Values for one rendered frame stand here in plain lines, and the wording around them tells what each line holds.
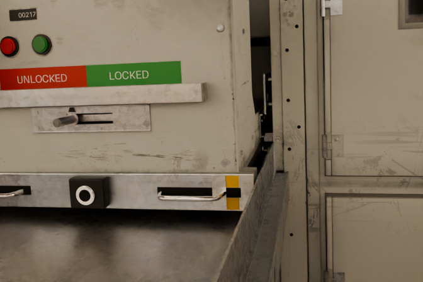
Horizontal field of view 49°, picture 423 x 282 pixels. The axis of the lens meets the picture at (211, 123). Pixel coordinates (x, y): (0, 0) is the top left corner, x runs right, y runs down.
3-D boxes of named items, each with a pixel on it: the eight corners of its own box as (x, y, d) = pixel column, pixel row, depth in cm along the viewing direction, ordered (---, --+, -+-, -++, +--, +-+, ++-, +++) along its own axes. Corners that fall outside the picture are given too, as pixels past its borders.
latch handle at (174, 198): (222, 202, 68) (221, 197, 68) (152, 201, 70) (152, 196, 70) (228, 192, 73) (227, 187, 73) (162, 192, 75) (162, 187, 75)
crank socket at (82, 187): (102, 210, 73) (101, 180, 73) (68, 209, 74) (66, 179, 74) (110, 205, 76) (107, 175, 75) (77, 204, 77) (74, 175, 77)
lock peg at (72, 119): (63, 129, 71) (60, 104, 71) (50, 130, 72) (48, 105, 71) (82, 124, 77) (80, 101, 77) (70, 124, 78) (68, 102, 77)
